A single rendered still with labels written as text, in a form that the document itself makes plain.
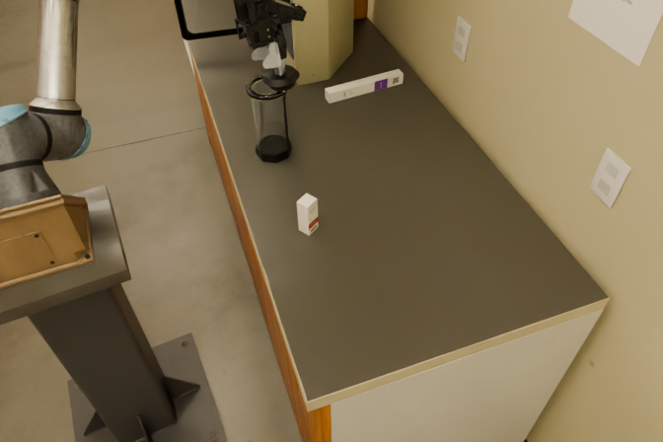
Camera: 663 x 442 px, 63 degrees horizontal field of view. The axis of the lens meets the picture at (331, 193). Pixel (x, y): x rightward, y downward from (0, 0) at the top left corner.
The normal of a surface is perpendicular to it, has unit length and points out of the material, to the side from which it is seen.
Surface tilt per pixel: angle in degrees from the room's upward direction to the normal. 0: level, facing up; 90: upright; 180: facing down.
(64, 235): 90
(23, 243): 90
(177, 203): 0
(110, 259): 0
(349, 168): 0
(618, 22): 90
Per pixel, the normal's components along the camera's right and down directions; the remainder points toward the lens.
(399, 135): -0.01, -0.71
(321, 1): 0.33, 0.65
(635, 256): -0.94, 0.24
